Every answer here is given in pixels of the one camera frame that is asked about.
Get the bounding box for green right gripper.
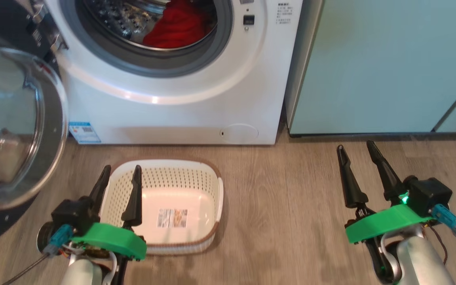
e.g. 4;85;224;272
337;141;437;283

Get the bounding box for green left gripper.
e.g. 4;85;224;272
71;165;147;285

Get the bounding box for washing machine glass door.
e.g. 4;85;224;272
0;0;69;253

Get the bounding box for red jersey with number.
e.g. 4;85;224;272
143;0;217;49

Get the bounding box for white front-load washing machine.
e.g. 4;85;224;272
44;0;304;145

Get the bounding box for stainless steel washer drum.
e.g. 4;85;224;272
84;0;217;51

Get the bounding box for paper label inside basket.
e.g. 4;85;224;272
157;209;188;229

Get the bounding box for blue energy label sticker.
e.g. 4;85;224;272
69;121;102;144

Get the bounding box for white perforated laundry basket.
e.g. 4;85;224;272
99;158;224;255

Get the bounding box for teal cabinet with grey side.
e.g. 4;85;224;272
285;0;456;138

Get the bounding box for round white filter cover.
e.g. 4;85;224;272
220;123;259;144

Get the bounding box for blue left camera connector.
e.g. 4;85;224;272
43;224;74;256

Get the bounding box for blue camera connector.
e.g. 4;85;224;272
431;204;456;238
43;224;74;256

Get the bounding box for blue right camera connector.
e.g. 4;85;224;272
431;204;456;238

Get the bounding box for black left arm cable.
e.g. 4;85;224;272
2;253;51;285

